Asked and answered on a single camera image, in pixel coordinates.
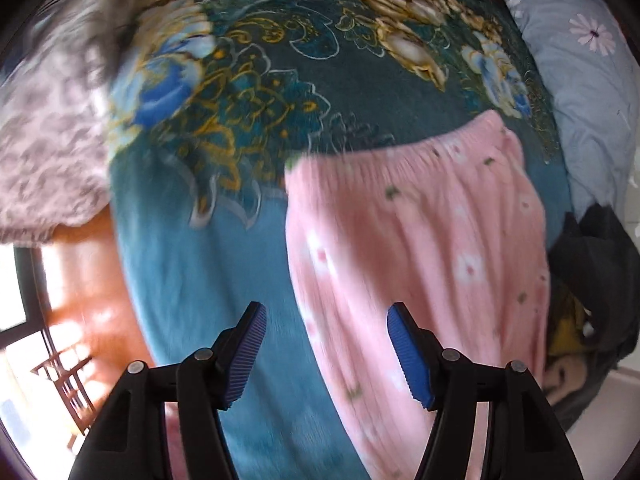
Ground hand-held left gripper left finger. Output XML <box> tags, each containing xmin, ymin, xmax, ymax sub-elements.
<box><xmin>67</xmin><ymin>301</ymin><xmax>267</xmax><ymax>480</ymax></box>

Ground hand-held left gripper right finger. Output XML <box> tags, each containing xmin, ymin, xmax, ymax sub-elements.
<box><xmin>386</xmin><ymin>302</ymin><xmax>586</xmax><ymax>480</ymax></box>

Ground pink fleece floral pajama pants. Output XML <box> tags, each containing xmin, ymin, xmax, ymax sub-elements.
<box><xmin>284</xmin><ymin>109</ymin><xmax>551</xmax><ymax>480</ymax></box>

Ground teal floral blanket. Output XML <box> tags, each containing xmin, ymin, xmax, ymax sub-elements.
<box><xmin>102</xmin><ymin>0</ymin><xmax>576</xmax><ymax>480</ymax></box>

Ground yellow cloth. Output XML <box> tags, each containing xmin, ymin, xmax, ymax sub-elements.
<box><xmin>547</xmin><ymin>305</ymin><xmax>596</xmax><ymax>356</ymax></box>

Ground grey garment with beige lining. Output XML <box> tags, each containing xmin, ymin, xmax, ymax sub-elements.
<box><xmin>542</xmin><ymin>350</ymin><xmax>626</xmax><ymax>431</ymax></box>

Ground wooden chair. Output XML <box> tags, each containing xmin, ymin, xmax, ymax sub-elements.
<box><xmin>30</xmin><ymin>352</ymin><xmax>98</xmax><ymax>438</ymax></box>

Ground white glossy wardrobe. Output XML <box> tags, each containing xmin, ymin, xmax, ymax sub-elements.
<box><xmin>565</xmin><ymin>360</ymin><xmax>640</xmax><ymax>461</ymax></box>

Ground dark charcoal garment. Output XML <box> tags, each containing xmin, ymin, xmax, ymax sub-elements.
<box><xmin>547</xmin><ymin>202</ymin><xmax>640</xmax><ymax>356</ymax></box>

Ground dark framed window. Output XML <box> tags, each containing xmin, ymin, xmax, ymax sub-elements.
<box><xmin>0</xmin><ymin>245</ymin><xmax>66</xmax><ymax>461</ymax></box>

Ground grey patterned fluffy blanket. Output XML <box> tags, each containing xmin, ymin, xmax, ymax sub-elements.
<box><xmin>0</xmin><ymin>0</ymin><xmax>146</xmax><ymax>248</ymax></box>

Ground grey pillow with flower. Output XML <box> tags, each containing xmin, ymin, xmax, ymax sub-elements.
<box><xmin>501</xmin><ymin>0</ymin><xmax>640</xmax><ymax>221</ymax></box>

